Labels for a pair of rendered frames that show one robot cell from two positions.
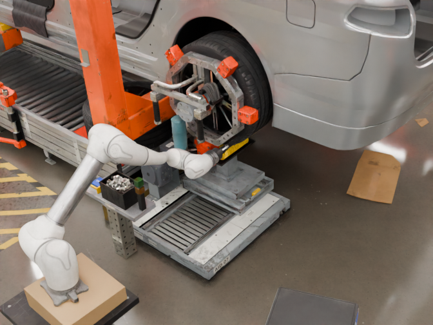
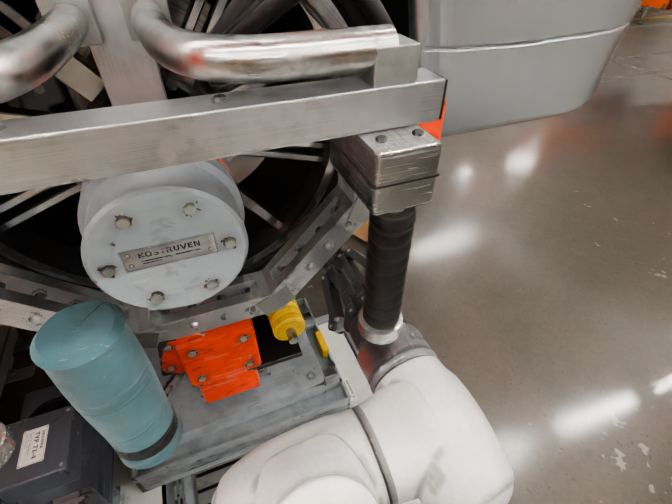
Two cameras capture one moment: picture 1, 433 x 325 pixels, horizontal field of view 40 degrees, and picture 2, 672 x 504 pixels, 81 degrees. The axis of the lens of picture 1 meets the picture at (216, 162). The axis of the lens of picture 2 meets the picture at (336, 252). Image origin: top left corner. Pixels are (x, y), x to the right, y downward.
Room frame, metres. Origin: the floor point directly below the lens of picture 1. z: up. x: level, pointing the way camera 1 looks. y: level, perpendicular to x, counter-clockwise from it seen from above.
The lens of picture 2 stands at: (2.72, 0.32, 1.06)
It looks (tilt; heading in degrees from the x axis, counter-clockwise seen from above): 41 degrees down; 296
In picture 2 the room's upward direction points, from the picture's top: straight up
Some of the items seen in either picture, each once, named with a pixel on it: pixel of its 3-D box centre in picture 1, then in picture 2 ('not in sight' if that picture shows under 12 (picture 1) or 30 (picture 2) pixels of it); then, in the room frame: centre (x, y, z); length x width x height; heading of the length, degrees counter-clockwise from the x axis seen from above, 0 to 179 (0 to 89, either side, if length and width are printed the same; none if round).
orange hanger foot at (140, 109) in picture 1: (149, 97); not in sight; (3.44, 0.41, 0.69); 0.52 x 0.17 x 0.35; 138
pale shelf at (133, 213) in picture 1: (119, 198); not in sight; (2.73, 0.57, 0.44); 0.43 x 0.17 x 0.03; 48
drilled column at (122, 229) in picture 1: (121, 226); not in sight; (2.75, 0.59, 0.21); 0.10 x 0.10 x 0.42; 48
